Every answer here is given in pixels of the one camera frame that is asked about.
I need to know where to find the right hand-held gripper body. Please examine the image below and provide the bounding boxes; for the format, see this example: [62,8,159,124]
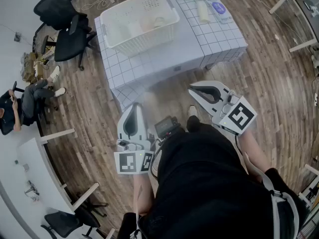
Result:
[211,90,258,137]

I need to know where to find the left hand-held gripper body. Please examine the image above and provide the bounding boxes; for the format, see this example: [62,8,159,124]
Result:
[114,133,154,175]

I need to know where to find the white plastic basket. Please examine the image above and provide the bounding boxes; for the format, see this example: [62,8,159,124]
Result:
[99,0,180,57]

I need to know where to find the person's right forearm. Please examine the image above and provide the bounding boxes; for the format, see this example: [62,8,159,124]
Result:
[238,128,272,174]

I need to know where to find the person's left forearm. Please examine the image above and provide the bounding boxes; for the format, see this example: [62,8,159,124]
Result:
[133,173,156,215]

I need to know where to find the person's shoe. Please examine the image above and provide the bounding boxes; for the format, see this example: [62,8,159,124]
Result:
[187,105,199,118]

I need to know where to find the black waist device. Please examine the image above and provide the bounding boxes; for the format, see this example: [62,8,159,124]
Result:
[154,116,185,144]

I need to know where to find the cream cylinder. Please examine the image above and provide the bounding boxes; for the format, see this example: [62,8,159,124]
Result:
[197,0,212,23]

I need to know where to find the white wipes packet purple label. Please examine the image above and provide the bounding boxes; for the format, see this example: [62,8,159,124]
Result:
[206,0,234,24]

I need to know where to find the person's black clothing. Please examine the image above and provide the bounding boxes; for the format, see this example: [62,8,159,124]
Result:
[117,116,311,239]

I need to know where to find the small metal tool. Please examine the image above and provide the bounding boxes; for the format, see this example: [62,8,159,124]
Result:
[24,180,40,203]

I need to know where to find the white metal rack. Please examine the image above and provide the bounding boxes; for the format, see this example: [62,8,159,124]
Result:
[298,163,319,239]

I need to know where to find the white power strip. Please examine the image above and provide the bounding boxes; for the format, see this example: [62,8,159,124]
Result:
[33,61,42,78]

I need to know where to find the glass-top desk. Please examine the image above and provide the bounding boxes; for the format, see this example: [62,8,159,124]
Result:
[269,0,319,53]

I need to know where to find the black office chair with headrest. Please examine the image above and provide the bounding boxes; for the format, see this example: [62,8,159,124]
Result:
[28,0,97,71]

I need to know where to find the black cable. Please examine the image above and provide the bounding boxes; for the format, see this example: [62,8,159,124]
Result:
[149,138,162,179]

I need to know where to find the grey shoulder strap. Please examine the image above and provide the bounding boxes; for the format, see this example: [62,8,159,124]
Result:
[243,153,300,239]

